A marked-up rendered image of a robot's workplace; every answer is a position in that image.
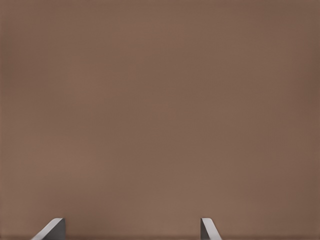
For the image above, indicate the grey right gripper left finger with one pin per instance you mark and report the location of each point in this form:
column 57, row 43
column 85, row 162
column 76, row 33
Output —
column 55, row 230

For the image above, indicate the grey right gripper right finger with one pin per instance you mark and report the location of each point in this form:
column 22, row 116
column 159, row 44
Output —
column 208, row 230

